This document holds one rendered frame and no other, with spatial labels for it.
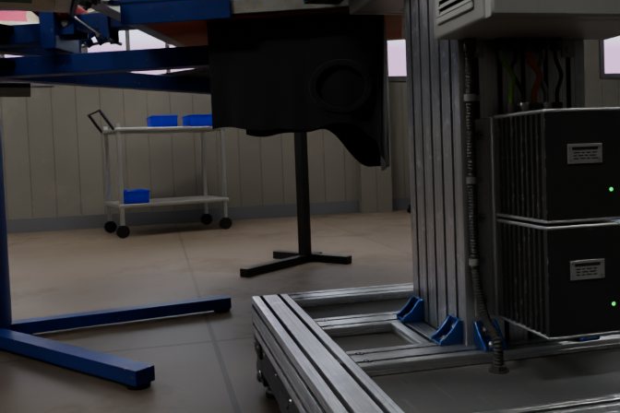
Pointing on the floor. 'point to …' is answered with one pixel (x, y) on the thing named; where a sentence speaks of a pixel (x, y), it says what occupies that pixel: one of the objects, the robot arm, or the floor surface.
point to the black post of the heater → (298, 223)
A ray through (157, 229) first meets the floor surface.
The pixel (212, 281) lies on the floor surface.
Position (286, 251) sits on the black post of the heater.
